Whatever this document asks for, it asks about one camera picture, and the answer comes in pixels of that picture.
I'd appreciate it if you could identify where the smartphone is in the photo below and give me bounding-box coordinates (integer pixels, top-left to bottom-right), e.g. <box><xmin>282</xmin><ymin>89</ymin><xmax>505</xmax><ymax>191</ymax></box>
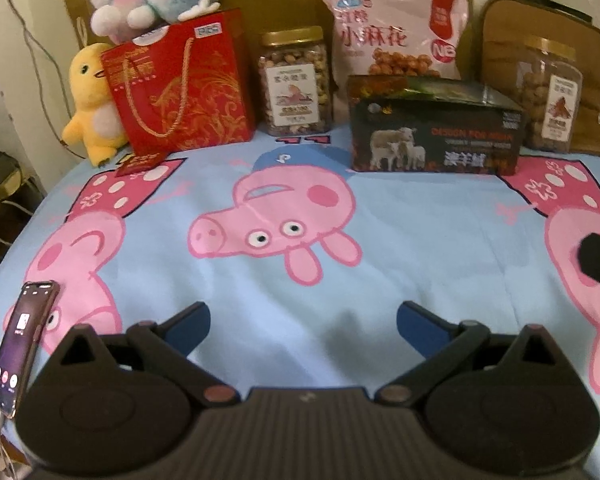
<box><xmin>0</xmin><ymin>281</ymin><xmax>60</xmax><ymax>419</ymax></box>

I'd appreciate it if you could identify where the pecan jar gold lid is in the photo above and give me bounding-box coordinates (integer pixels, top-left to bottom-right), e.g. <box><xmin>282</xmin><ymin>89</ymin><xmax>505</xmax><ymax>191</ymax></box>
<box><xmin>515</xmin><ymin>36</ymin><xmax>583</xmax><ymax>153</ymax></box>

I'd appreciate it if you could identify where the pig cartoon blue tablecloth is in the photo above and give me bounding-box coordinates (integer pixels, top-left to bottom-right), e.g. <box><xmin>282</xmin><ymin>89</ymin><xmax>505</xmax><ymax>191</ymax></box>
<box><xmin>0</xmin><ymin>128</ymin><xmax>600</xmax><ymax>478</ymax></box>

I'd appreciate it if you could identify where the black sheep print box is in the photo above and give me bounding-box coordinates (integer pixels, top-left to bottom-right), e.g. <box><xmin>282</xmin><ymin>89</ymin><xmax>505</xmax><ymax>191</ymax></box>
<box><xmin>347</xmin><ymin>75</ymin><xmax>526</xmax><ymax>176</ymax></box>

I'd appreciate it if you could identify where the small red card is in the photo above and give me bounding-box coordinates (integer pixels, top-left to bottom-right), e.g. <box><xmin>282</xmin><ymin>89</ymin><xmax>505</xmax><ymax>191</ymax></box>
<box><xmin>116</xmin><ymin>153</ymin><xmax>169</xmax><ymax>177</ymax></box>

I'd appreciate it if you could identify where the yellow duck plush toy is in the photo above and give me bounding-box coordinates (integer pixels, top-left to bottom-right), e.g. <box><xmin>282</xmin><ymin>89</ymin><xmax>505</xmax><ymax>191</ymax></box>
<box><xmin>61</xmin><ymin>44</ymin><xmax>128</xmax><ymax>167</ymax></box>

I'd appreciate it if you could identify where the pink snack bag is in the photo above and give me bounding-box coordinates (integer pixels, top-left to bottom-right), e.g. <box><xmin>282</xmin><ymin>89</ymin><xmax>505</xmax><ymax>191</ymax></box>
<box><xmin>323</xmin><ymin>0</ymin><xmax>468</xmax><ymax>89</ymax></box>

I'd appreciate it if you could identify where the red gift bag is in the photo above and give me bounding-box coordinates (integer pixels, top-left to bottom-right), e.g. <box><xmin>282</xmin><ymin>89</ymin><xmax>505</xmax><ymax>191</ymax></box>
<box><xmin>102</xmin><ymin>9</ymin><xmax>256</xmax><ymax>155</ymax></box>

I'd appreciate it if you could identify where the cashew jar gold lid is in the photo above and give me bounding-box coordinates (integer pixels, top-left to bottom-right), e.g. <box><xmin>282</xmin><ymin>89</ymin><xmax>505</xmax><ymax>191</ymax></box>
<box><xmin>258</xmin><ymin>25</ymin><xmax>332</xmax><ymax>136</ymax></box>

